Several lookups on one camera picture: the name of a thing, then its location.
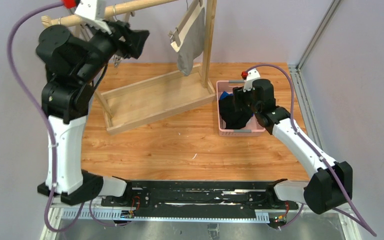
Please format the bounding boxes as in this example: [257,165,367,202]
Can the black underwear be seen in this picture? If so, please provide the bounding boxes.
[218,97,254,130]

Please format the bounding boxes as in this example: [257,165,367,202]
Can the wooden hanger with grey underwear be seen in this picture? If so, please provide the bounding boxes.
[168,0,206,53]

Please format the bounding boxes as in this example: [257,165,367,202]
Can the grey underwear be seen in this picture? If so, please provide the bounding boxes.
[177,7,206,76]

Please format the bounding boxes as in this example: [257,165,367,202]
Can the blue white underwear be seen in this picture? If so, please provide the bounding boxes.
[218,91,234,102]

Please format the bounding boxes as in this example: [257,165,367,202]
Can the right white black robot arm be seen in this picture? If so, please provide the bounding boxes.
[233,79,353,215]

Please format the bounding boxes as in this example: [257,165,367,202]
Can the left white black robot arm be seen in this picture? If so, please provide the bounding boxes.
[36,20,150,206]

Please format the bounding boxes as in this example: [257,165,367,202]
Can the pink plastic basket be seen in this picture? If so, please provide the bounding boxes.
[216,80,266,137]

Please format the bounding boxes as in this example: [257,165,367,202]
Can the wooden clothes rack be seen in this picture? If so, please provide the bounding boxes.
[41,0,217,135]

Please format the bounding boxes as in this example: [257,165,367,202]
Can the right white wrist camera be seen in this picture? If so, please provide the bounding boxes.
[241,68,261,92]

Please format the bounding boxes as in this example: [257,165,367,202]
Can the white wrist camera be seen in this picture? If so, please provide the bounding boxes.
[241,68,261,92]
[74,0,112,35]

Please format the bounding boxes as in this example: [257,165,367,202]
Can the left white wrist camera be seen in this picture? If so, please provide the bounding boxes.
[74,0,112,35]

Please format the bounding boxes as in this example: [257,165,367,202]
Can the aluminium frame post right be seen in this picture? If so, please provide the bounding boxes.
[288,0,342,149]

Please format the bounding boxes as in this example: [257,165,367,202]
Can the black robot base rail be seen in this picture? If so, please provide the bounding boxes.
[69,179,310,220]

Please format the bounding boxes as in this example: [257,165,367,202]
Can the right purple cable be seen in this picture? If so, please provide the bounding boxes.
[244,63,378,237]

